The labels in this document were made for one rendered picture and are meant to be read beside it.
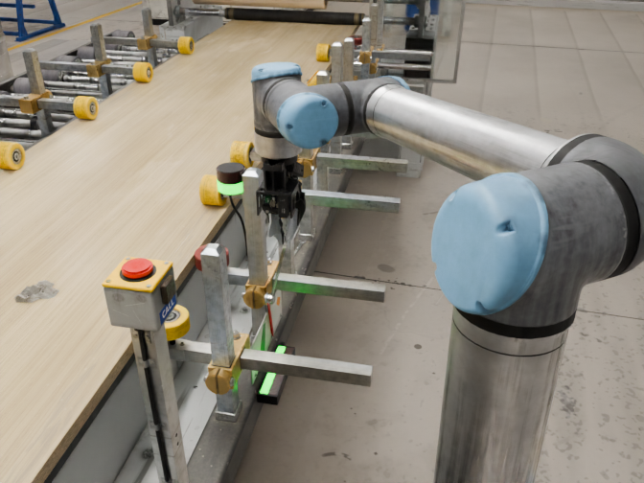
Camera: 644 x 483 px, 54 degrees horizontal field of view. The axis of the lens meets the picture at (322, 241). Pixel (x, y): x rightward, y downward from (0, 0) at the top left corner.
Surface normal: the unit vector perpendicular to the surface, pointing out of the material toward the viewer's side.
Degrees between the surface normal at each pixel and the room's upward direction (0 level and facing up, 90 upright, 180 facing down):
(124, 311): 90
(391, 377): 0
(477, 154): 78
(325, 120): 90
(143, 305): 90
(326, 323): 0
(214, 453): 0
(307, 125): 90
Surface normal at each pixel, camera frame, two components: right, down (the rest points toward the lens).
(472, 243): -0.91, 0.08
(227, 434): 0.00, -0.86
